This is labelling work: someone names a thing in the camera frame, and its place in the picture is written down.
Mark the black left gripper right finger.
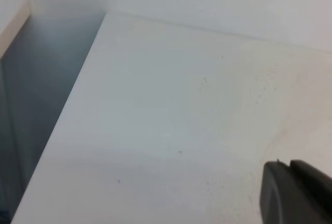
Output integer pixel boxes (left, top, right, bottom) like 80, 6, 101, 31
290, 160, 331, 183

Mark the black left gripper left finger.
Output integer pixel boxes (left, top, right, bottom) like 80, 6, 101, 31
260, 161, 331, 224

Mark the beige wooden furniture edge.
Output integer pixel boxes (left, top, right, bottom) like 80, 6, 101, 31
1, 0, 31, 59

